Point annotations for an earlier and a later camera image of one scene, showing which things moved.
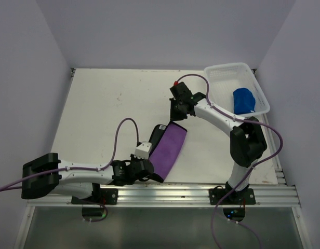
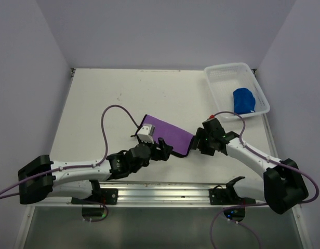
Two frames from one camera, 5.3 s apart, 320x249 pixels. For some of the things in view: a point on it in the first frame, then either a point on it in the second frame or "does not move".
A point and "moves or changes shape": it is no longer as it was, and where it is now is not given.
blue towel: (243, 100) does not move
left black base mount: (100, 196) does not move
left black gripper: (132, 158) to (162, 154)
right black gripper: (174, 116) to (200, 134)
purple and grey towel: (165, 140) moves or changes shape
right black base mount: (246, 196) does not move
